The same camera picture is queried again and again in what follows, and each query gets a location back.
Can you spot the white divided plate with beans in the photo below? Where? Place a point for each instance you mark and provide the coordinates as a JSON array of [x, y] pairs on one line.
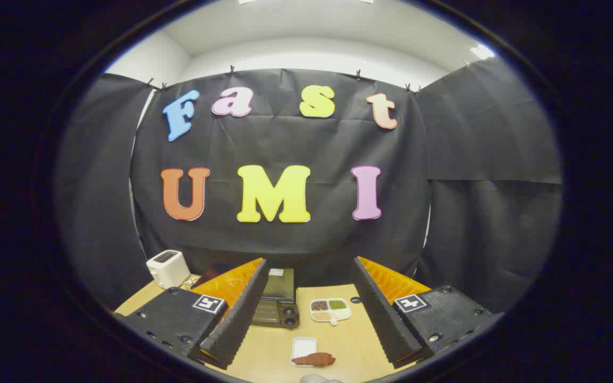
[[321, 317]]

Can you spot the black backdrop cloth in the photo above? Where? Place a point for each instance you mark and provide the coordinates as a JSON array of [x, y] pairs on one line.
[[285, 143]]

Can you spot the white toaster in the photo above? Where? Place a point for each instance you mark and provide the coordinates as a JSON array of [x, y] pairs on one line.
[[168, 268]]

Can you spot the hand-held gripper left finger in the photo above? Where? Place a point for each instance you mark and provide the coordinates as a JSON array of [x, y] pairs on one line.
[[237, 319]]

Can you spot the small ceiling light panel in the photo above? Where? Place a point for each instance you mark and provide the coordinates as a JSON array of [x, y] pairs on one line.
[[482, 51]]

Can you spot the brown meat piece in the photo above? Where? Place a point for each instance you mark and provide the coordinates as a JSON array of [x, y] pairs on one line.
[[314, 359]]

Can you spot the white rectangular tray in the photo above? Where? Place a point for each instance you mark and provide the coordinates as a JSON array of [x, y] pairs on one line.
[[304, 344]]

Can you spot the black toaster oven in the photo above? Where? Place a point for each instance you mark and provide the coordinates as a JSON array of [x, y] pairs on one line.
[[280, 298]]

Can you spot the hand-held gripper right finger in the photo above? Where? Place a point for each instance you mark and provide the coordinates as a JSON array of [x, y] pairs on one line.
[[383, 319]]

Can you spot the row of small cloth clips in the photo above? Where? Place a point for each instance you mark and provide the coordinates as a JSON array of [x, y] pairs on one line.
[[231, 69]]

